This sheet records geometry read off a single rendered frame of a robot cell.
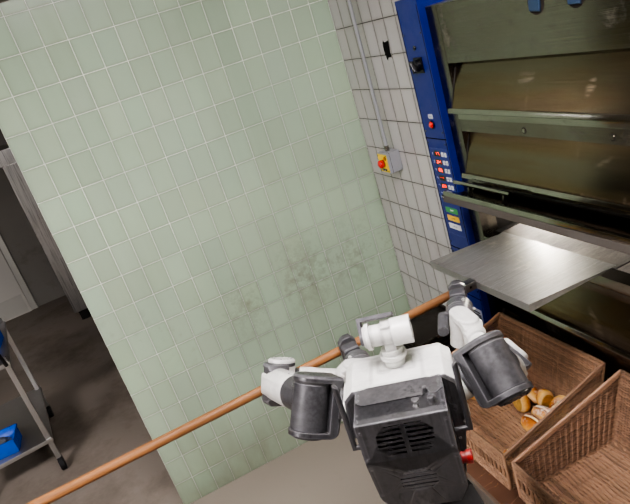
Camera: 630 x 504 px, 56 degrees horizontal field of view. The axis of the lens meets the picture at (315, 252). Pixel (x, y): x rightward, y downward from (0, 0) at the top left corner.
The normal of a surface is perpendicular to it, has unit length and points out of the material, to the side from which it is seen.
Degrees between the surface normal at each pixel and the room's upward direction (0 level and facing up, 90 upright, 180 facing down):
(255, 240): 90
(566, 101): 70
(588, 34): 90
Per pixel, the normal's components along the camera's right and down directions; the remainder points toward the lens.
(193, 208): 0.37, 0.23
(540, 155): -0.93, 0.06
